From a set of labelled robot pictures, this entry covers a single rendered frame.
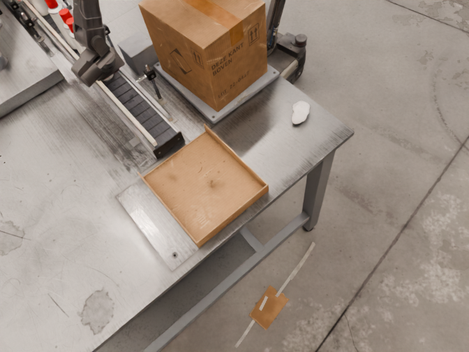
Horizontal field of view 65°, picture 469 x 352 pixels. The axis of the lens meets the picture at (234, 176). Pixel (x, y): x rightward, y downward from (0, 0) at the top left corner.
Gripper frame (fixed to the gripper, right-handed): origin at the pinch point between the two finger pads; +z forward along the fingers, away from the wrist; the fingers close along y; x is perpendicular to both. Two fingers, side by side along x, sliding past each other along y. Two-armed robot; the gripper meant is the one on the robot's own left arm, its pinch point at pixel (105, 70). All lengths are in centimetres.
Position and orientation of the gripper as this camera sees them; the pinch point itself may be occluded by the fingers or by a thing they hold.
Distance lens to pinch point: 136.2
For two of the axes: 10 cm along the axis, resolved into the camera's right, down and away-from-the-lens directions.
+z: -3.2, -0.4, 9.5
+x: 5.6, 8.0, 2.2
